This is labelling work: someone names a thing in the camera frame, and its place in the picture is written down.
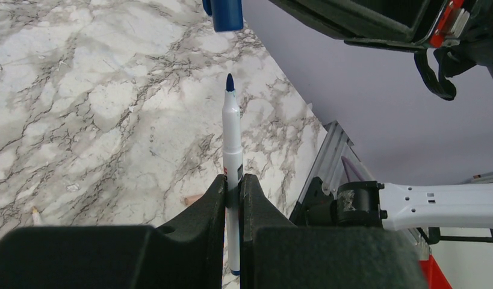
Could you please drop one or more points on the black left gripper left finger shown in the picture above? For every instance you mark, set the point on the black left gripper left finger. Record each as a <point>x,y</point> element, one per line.
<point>185,252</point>

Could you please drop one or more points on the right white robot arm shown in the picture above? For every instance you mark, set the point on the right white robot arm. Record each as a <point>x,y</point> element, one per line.
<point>429,208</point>

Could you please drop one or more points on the blue pen cap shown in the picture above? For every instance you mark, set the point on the blue pen cap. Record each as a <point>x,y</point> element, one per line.
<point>227,15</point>

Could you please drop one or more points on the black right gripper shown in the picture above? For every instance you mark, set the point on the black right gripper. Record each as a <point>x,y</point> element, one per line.
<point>399,25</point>

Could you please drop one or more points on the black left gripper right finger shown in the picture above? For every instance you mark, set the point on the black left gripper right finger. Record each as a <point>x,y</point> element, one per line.
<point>275,253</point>

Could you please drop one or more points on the beige pen cap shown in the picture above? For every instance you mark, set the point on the beige pen cap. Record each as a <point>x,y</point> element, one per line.
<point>189,200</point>

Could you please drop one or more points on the clear white pen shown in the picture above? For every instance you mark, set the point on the clear white pen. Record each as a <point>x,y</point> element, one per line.
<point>37,219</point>

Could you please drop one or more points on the white blue tip marker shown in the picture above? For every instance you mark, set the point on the white blue tip marker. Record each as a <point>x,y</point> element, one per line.
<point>233,171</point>

